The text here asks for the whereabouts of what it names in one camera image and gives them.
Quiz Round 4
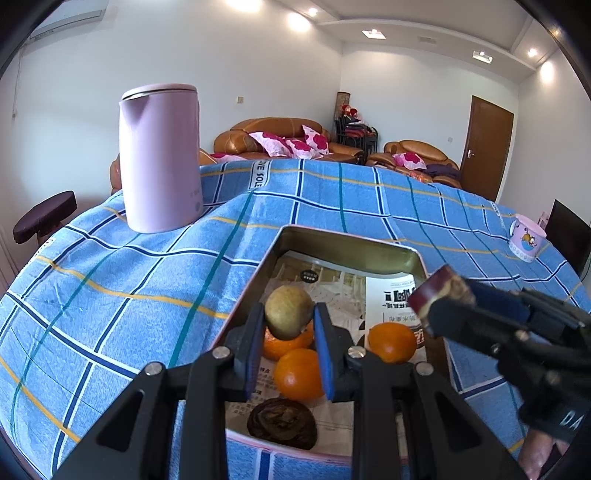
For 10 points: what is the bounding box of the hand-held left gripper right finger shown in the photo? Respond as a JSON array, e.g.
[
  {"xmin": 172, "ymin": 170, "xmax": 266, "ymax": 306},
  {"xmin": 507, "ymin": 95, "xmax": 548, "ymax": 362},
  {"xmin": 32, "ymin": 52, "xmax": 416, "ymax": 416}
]
[{"xmin": 314, "ymin": 302, "xmax": 529, "ymax": 480}]

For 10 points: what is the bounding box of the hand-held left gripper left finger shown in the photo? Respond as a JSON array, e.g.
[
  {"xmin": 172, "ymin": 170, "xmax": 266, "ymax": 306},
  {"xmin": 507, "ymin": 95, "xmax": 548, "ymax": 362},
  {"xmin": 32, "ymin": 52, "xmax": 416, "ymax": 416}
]
[{"xmin": 55, "ymin": 302, "xmax": 266, "ymax": 480}]

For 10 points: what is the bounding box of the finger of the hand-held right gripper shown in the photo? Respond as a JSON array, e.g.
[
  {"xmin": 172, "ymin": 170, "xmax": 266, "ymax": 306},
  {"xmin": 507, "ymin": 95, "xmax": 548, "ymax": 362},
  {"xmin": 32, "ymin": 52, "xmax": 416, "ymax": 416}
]
[
  {"xmin": 428, "ymin": 296, "xmax": 556, "ymax": 357},
  {"xmin": 467, "ymin": 278, "xmax": 591, "ymax": 332}
]

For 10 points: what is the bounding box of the orange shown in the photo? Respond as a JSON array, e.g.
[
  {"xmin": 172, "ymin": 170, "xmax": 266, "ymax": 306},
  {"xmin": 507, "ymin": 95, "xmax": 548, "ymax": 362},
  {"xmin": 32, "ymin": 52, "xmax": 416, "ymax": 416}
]
[
  {"xmin": 262, "ymin": 320, "xmax": 315, "ymax": 362},
  {"xmin": 367, "ymin": 322, "xmax": 417, "ymax": 364},
  {"xmin": 274, "ymin": 348, "xmax": 324, "ymax": 401}
]

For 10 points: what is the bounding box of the striped maroon cut fruit piece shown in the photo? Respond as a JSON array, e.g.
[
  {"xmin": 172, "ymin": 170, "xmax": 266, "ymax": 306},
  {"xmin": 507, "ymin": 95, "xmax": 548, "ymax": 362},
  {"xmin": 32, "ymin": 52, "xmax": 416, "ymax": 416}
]
[{"xmin": 409, "ymin": 264, "xmax": 476, "ymax": 315}]

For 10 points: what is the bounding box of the green-brown oval fruit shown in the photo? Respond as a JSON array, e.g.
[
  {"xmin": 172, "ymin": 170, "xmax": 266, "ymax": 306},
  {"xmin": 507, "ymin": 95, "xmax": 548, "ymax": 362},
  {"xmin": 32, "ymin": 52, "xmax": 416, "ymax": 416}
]
[{"xmin": 264, "ymin": 285, "xmax": 315, "ymax": 341}]

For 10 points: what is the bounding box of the dark brown round fruit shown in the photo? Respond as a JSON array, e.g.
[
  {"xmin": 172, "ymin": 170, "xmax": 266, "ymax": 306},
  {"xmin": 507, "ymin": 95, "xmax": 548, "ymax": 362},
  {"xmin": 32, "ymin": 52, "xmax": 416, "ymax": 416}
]
[{"xmin": 247, "ymin": 398, "xmax": 318, "ymax": 450}]

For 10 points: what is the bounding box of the pink tin box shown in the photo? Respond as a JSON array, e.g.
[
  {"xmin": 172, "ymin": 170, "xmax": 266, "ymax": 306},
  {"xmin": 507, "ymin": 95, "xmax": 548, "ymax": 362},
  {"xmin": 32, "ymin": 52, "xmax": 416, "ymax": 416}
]
[{"xmin": 216, "ymin": 225, "xmax": 455, "ymax": 462}]

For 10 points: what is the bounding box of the person's right hand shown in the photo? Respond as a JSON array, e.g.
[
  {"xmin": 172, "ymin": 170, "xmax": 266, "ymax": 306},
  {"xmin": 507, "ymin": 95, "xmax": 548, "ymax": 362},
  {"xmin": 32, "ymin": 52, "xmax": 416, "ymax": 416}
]
[{"xmin": 517, "ymin": 427, "xmax": 568, "ymax": 480}]

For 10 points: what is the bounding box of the pink cartoon cat bucket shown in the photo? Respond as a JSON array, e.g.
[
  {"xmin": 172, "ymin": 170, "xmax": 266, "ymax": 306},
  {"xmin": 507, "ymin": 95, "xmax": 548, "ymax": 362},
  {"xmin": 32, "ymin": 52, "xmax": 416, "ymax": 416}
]
[{"xmin": 508, "ymin": 213, "xmax": 548, "ymax": 263}]

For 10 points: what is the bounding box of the printed picture leaflet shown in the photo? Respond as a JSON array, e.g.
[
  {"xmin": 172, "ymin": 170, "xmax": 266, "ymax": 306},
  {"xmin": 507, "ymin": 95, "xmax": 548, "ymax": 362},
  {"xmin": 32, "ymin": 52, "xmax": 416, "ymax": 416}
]
[{"xmin": 265, "ymin": 251, "xmax": 370, "ymax": 333}]

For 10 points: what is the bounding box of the white text leaflet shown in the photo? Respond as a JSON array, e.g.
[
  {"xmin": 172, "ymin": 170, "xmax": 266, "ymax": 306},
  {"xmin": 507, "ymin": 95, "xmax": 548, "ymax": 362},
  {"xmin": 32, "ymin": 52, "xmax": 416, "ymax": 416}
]
[{"xmin": 365, "ymin": 274, "xmax": 428, "ymax": 352}]

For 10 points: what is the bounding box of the black television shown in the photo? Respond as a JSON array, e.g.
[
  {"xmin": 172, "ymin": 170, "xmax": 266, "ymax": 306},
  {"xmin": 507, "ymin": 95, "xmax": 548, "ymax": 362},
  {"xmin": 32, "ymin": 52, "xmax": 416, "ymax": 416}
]
[{"xmin": 545, "ymin": 199, "xmax": 591, "ymax": 273}]

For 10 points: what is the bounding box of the blue checked tablecloth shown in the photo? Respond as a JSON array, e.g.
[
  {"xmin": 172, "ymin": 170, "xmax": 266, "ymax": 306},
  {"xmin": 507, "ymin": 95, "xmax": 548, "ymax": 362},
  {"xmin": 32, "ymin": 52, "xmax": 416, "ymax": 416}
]
[{"xmin": 0, "ymin": 157, "xmax": 591, "ymax": 480}]

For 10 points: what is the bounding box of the dark purple cushion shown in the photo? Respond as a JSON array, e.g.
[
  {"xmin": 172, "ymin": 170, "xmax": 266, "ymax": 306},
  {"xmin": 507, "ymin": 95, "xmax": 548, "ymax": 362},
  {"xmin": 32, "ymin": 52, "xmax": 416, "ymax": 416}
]
[{"xmin": 422, "ymin": 164, "xmax": 462, "ymax": 188}]

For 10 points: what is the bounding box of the brown wooden door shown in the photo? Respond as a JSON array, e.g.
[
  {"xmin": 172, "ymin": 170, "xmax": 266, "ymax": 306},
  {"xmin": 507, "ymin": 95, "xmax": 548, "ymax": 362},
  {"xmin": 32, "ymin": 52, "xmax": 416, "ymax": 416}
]
[{"xmin": 462, "ymin": 95, "xmax": 515, "ymax": 201}]

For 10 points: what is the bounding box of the short brown leather sofa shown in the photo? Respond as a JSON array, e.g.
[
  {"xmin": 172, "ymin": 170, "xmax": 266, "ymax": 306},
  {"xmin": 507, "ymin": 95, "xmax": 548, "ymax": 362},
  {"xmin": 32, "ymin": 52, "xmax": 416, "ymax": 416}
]
[{"xmin": 367, "ymin": 140, "xmax": 462, "ymax": 188}]

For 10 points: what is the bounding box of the pink floral pillow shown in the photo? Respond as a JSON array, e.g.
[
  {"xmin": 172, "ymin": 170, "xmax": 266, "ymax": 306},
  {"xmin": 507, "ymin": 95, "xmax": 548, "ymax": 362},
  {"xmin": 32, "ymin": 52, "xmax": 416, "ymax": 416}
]
[
  {"xmin": 249, "ymin": 131, "xmax": 296, "ymax": 158},
  {"xmin": 392, "ymin": 152, "xmax": 426, "ymax": 171},
  {"xmin": 286, "ymin": 138, "xmax": 315, "ymax": 160},
  {"xmin": 302, "ymin": 124, "xmax": 331, "ymax": 155}
]

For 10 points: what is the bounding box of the stack of dark chairs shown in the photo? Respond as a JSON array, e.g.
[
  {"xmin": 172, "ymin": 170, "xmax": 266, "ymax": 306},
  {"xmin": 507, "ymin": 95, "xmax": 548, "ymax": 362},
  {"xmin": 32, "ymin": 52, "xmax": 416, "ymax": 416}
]
[{"xmin": 335, "ymin": 104, "xmax": 379, "ymax": 155}]

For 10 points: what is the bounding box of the pink electric kettle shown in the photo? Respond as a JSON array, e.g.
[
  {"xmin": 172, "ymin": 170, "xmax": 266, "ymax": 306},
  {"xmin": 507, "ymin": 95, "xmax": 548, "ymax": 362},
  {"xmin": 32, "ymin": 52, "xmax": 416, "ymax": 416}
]
[{"xmin": 117, "ymin": 84, "xmax": 204, "ymax": 234}]

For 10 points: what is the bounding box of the long brown leather sofa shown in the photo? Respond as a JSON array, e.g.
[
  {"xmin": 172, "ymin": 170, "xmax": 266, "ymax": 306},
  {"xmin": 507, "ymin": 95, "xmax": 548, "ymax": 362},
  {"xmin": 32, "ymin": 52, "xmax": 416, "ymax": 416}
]
[{"xmin": 213, "ymin": 117, "xmax": 365, "ymax": 164}]

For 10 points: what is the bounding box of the dark maroon stool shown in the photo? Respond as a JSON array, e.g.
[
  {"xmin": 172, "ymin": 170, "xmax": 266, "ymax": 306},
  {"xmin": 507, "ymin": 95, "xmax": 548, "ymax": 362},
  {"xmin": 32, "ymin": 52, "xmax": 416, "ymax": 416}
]
[{"xmin": 13, "ymin": 190, "xmax": 78, "ymax": 245}]

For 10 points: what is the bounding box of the white air conditioner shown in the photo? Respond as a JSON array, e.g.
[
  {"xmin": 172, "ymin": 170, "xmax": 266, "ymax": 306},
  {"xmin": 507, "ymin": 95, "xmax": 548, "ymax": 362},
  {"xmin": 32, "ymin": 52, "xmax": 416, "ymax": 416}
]
[{"xmin": 30, "ymin": 0, "xmax": 109, "ymax": 40}]

